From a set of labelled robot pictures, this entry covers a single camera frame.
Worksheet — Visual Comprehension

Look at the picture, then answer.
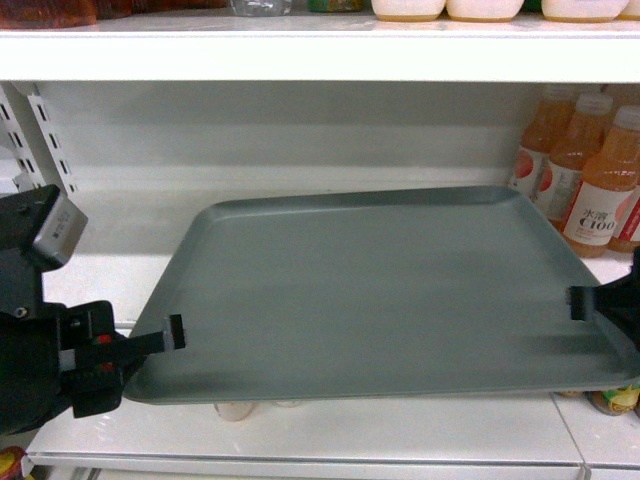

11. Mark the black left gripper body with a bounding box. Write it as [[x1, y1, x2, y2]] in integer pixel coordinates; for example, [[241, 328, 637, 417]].
[[44, 300, 150, 419]]

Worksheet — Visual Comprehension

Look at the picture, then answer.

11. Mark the orange juice bottle second row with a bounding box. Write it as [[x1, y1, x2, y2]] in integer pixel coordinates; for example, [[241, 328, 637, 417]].
[[534, 93, 613, 229]]

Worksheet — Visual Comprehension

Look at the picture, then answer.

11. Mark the orange juice bottle back left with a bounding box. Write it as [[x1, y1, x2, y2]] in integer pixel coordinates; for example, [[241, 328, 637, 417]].
[[508, 84, 576, 198]]

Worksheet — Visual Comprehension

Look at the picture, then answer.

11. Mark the grey rectangular serving tray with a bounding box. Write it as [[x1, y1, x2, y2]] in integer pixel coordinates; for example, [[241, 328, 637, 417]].
[[125, 187, 639, 404]]

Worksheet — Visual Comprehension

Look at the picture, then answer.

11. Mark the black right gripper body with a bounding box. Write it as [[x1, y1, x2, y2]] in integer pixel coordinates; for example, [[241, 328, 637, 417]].
[[594, 249, 639, 350]]

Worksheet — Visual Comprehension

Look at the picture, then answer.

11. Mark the orange juice bottle red label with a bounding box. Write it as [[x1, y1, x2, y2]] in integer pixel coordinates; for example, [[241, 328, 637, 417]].
[[607, 185, 639, 253]]

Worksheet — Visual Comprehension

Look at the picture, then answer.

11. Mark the white upper store shelf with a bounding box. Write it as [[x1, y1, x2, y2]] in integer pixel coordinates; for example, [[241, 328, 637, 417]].
[[1, 7, 639, 84]]

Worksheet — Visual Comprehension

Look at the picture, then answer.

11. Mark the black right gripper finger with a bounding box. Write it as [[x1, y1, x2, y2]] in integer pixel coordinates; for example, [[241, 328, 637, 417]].
[[565, 286, 594, 321]]

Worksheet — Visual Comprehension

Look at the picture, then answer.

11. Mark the white slotted shelf upright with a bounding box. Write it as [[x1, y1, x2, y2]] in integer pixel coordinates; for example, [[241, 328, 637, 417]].
[[1, 81, 78, 195]]

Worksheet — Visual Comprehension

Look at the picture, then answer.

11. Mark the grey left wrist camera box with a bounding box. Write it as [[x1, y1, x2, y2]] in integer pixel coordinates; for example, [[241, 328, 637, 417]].
[[31, 185, 88, 272]]

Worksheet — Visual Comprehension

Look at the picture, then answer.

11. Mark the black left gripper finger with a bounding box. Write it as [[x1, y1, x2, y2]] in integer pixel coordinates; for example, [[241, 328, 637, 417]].
[[124, 314, 186, 356]]

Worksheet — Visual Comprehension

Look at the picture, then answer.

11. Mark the orange C100 juice bottle front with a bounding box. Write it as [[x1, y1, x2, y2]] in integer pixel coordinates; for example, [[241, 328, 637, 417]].
[[561, 105, 639, 258]]

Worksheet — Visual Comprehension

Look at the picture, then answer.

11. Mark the yellow green tea bottle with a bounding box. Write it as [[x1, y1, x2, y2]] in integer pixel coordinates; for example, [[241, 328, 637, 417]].
[[587, 385, 639, 416]]

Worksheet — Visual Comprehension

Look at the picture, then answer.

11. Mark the white yogurt drink bottle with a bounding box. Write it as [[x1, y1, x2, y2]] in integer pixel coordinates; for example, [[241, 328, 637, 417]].
[[371, 0, 446, 22], [541, 0, 629, 23], [446, 0, 524, 22]]

